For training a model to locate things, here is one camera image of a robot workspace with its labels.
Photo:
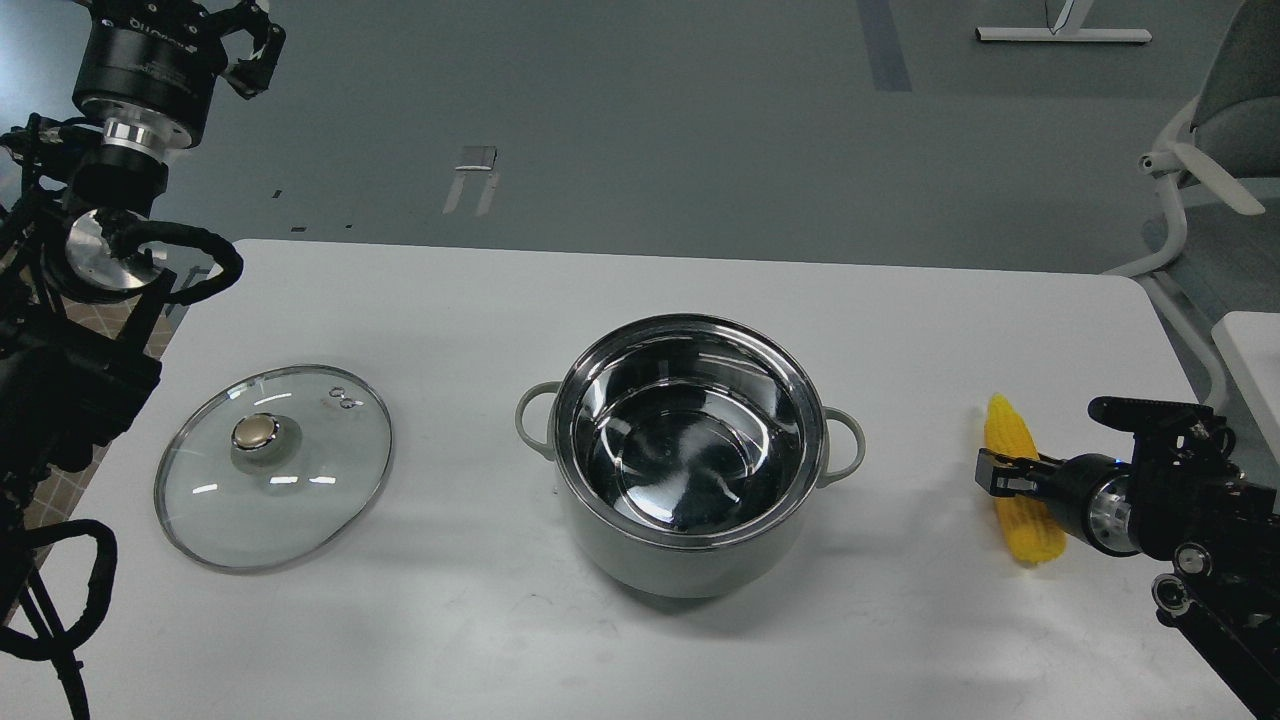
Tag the grey white office chair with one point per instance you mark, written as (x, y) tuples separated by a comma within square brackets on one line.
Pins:
[(1213, 249)]

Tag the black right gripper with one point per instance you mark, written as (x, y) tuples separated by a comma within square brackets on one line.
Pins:
[(1087, 495)]

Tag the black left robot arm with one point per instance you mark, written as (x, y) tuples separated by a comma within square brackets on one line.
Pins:
[(87, 270)]

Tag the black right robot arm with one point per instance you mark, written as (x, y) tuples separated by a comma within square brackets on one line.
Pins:
[(1178, 499)]

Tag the grey steel cooking pot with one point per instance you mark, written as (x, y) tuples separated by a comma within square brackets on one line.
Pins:
[(687, 447)]

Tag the white desk leg base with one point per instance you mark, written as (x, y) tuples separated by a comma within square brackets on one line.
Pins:
[(1068, 27)]

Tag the glass lid with gold knob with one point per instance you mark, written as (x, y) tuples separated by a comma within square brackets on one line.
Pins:
[(273, 467)]

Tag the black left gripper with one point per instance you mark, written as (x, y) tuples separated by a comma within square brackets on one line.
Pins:
[(158, 60)]

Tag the yellow corn cob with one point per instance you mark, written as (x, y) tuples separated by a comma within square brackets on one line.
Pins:
[(1030, 533)]

